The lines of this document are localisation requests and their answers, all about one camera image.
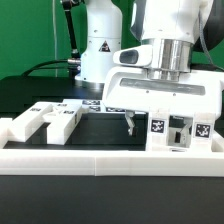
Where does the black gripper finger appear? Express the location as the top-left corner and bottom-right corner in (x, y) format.
(175, 124), (192, 145)
(125, 111), (135, 136)

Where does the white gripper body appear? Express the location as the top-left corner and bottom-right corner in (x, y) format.
(102, 67), (223, 118)

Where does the white short tagged block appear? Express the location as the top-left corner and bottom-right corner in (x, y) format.
(146, 109), (169, 151)

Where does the white chair seat part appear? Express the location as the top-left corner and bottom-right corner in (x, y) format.
(145, 116), (216, 154)

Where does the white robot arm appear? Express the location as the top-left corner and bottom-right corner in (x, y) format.
(102, 0), (224, 149)

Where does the white tagged flat board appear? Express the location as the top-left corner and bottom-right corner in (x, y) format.
(61, 98), (148, 116)

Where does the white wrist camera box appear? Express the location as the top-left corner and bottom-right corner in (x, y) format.
(113, 45), (153, 67)

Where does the black cable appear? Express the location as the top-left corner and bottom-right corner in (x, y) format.
(21, 59), (81, 78)

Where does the white fence frame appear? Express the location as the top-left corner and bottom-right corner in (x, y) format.
(0, 118), (224, 177)

